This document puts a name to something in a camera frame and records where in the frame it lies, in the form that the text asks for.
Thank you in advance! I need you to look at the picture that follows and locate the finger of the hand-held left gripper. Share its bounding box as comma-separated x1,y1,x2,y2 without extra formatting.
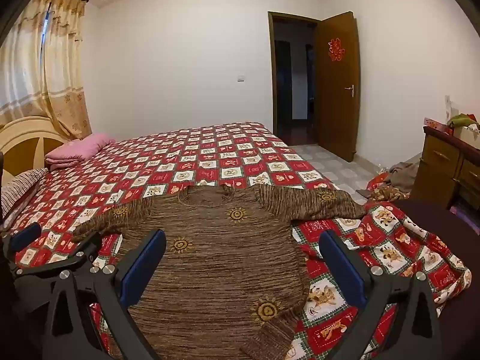
13,232,103,282
0,222,43,271

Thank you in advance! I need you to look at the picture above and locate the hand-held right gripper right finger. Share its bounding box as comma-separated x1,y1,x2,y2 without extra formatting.
319,229,443,360

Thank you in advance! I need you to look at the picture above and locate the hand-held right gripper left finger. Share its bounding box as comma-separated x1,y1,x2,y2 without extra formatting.
48,229,167,360

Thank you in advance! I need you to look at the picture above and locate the brown knitted sweater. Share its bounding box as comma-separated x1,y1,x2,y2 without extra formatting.
71,185,366,360

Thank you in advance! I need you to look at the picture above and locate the striped pillow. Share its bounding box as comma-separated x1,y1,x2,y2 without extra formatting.
0,168,49,211

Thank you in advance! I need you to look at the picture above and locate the red plastic bag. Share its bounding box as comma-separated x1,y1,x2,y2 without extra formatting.
365,174,392,192

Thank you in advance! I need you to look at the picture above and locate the cream wooden headboard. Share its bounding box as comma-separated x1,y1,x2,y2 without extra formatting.
0,116,70,188

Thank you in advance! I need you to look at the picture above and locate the pink folded blanket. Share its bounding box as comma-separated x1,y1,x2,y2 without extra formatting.
45,133,117,166

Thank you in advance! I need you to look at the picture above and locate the grey-brown cloth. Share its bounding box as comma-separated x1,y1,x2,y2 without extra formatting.
388,162,421,188

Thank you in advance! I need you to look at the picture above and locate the dark maroon cloth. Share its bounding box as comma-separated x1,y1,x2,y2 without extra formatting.
392,199,480,360

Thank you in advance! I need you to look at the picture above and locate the brown wooden dresser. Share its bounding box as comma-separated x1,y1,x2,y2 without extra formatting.
410,125,480,211

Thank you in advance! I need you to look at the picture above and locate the red checked printed bed cover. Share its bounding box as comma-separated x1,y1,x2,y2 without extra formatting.
5,122,473,360

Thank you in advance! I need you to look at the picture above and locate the brown wooden door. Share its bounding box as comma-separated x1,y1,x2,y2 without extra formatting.
314,12,361,163

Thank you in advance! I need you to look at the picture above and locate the beige patterned curtain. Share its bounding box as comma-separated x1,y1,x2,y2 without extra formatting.
0,0,92,139

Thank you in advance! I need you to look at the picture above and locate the pink box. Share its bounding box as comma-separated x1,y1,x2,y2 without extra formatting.
424,117,454,134

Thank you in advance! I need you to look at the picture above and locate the white box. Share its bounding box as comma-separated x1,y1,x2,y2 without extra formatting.
452,122,480,139

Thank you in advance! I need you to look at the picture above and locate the green cloth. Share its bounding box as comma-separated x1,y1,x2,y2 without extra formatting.
447,113,479,130

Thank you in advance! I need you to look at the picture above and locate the window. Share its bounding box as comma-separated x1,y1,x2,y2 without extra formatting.
39,9,49,46

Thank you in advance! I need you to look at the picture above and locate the red paper door decoration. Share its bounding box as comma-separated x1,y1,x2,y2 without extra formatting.
327,37,344,62

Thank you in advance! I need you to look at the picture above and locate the dark wooden door frame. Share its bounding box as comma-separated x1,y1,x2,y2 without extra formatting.
268,11,323,147

